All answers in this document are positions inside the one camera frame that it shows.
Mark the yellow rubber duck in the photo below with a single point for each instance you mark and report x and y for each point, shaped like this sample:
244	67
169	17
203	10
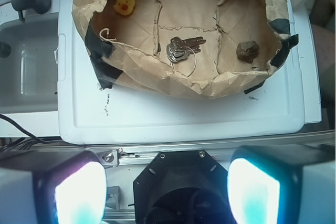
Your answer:
124	7

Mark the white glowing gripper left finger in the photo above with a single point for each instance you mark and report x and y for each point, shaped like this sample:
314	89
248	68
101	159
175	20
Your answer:
52	187

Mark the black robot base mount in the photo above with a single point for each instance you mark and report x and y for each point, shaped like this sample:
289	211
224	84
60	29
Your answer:
182	187

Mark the brown rock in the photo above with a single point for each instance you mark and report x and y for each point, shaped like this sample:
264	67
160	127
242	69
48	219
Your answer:
247	51

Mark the silver keys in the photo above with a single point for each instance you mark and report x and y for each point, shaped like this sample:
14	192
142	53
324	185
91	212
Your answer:
180	49

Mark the clear plastic bin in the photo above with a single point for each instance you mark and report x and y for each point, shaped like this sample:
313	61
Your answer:
29	74

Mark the brown paper bag tray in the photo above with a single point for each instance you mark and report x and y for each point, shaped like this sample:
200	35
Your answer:
131	50

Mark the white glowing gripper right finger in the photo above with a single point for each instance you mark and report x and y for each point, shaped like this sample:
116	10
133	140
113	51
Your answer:
292	183

